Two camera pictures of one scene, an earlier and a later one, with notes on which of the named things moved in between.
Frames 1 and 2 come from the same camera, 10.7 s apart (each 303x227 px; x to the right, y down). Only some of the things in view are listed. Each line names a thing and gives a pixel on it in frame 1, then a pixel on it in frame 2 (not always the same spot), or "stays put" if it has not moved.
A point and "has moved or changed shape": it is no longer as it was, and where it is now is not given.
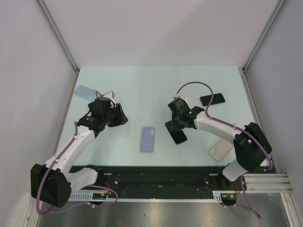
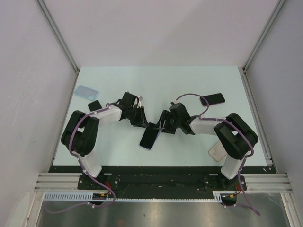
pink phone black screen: (217, 99) stays put
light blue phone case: (86, 92) stays put
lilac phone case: (147, 139) has moved or changed shape
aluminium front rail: (268, 183) stays put
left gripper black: (120, 118) → (141, 121)
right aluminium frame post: (275, 13) stays put
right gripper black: (175, 125) → (165, 116)
